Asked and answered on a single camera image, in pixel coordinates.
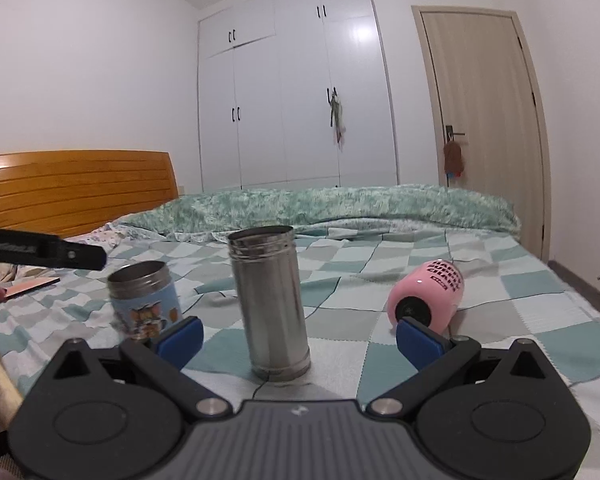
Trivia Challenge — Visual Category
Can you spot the brown hanging cloth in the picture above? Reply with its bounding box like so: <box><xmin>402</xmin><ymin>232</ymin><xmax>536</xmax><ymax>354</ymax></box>
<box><xmin>442</xmin><ymin>141</ymin><xmax>466</xmax><ymax>179</ymax></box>

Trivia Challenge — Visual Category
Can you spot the green patterned quilt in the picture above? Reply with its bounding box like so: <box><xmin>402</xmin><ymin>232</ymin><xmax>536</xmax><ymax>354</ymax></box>
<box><xmin>115</xmin><ymin>183</ymin><xmax>522</xmax><ymax>242</ymax></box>

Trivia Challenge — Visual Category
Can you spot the stainless steel cup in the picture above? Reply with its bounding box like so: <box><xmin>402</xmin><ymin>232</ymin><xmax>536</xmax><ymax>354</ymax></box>
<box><xmin>228</xmin><ymin>225</ymin><xmax>312</xmax><ymax>382</ymax></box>

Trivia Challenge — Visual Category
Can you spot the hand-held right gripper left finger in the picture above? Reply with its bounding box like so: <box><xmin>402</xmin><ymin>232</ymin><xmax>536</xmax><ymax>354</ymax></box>
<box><xmin>54</xmin><ymin>316</ymin><xmax>232</xmax><ymax>420</ymax></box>

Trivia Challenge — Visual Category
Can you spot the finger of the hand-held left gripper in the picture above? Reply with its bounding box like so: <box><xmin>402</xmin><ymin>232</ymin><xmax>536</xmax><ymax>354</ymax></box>
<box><xmin>0</xmin><ymin>226</ymin><xmax>107</xmax><ymax>271</ymax></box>

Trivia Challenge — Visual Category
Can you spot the white wardrobe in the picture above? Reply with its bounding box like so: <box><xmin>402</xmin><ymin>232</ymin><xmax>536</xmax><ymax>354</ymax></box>
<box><xmin>196</xmin><ymin>0</ymin><xmax>400</xmax><ymax>192</ymax></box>

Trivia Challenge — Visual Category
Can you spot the beige wooden door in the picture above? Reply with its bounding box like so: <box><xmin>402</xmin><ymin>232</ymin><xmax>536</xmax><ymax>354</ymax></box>
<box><xmin>411</xmin><ymin>5</ymin><xmax>552</xmax><ymax>262</ymax></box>

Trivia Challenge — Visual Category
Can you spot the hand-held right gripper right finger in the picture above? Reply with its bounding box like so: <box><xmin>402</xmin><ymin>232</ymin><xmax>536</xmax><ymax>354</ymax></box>
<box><xmin>369</xmin><ymin>317</ymin><xmax>548</xmax><ymax>417</ymax></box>

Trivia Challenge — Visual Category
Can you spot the red flat book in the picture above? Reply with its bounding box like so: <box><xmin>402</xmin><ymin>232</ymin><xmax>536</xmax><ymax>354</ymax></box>
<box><xmin>2</xmin><ymin>276</ymin><xmax>61</xmax><ymax>302</ymax></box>

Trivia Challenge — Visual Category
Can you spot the checkered green bed sheet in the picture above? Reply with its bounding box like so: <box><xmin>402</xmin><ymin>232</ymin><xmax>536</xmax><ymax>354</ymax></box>
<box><xmin>0</xmin><ymin>225</ymin><xmax>600</xmax><ymax>480</ymax></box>

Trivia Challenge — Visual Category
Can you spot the hanging wardrobe ornament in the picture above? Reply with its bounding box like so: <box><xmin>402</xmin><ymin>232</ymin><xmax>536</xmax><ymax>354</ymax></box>
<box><xmin>328</xmin><ymin>87</ymin><xmax>349</xmax><ymax>152</ymax></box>

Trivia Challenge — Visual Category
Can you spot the wooden bed headboard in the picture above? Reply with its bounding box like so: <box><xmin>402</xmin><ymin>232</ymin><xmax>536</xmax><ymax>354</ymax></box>
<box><xmin>0</xmin><ymin>150</ymin><xmax>179</xmax><ymax>239</ymax></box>

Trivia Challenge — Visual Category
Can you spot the pink bottle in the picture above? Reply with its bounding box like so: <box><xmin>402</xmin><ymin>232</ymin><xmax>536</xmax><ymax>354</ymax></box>
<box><xmin>387</xmin><ymin>259</ymin><xmax>466</xmax><ymax>336</ymax></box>

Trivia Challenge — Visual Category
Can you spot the blue cartoon print cup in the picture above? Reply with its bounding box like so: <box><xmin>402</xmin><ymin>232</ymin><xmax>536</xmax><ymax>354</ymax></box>
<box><xmin>106</xmin><ymin>261</ymin><xmax>183</xmax><ymax>345</ymax></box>

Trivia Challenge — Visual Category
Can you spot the floral pillow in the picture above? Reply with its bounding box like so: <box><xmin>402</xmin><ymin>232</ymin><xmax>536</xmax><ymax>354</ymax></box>
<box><xmin>62</xmin><ymin>221</ymin><xmax>153</xmax><ymax>248</ymax></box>

